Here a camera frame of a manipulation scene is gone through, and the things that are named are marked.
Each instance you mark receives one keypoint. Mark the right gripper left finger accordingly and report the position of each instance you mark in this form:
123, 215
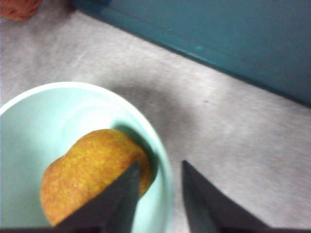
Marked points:
109, 208

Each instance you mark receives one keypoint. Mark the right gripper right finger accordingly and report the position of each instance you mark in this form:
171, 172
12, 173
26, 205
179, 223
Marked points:
206, 208

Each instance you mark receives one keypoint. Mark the teal ribbed bowl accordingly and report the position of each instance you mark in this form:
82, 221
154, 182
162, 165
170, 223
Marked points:
36, 121

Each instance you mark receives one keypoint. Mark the dark rectangular tray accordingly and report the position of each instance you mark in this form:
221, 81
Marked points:
230, 29

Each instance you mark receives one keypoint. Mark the brown wicker basket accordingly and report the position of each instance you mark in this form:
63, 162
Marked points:
17, 8

